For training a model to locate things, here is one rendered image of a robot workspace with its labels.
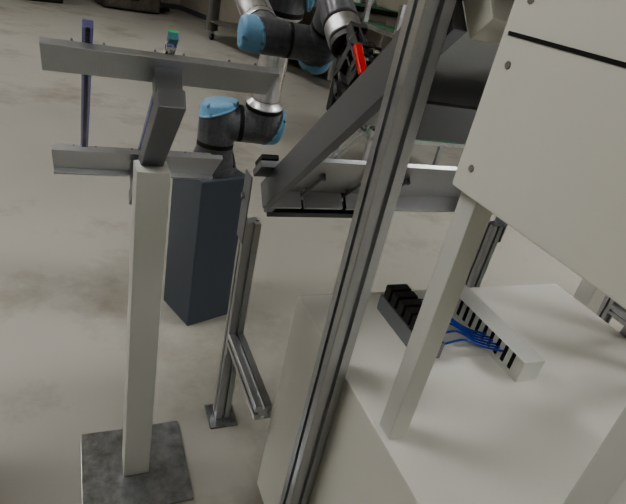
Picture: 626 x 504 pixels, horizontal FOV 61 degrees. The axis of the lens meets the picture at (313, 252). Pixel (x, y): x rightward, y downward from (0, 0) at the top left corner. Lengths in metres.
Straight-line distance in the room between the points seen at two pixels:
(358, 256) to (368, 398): 0.24
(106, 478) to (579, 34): 1.34
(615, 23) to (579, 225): 0.16
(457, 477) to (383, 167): 0.43
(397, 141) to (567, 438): 0.55
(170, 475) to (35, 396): 0.47
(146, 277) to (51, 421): 0.66
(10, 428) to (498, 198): 1.38
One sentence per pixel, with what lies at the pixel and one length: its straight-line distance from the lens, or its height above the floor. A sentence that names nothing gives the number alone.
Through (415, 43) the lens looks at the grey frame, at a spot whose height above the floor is 1.13.
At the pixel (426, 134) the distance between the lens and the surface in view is 0.95.
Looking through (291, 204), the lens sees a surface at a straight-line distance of 1.27.
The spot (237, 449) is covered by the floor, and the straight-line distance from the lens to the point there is 1.57.
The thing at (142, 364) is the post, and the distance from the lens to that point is 1.24.
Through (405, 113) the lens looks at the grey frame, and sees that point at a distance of 0.68.
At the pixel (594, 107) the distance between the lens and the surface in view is 0.51.
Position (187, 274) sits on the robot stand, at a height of 0.20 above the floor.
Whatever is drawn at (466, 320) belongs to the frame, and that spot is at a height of 0.64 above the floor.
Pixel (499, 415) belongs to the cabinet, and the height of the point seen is 0.62.
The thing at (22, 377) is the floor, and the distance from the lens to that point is 1.78.
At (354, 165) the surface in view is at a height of 0.84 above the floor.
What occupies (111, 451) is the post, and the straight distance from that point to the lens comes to 1.55.
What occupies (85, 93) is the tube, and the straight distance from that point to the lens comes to 0.97.
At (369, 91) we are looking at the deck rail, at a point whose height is 1.04.
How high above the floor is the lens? 1.19
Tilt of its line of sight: 28 degrees down
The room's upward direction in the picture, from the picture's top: 13 degrees clockwise
